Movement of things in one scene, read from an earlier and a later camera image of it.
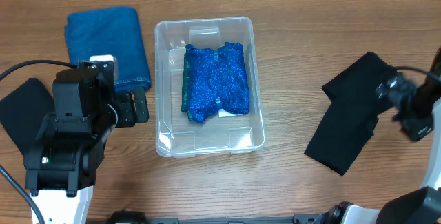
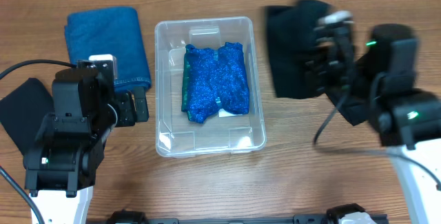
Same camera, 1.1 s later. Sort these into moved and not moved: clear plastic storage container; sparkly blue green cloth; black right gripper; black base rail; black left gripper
Moved: black right gripper
Not moved: sparkly blue green cloth; black left gripper; black base rail; clear plastic storage container
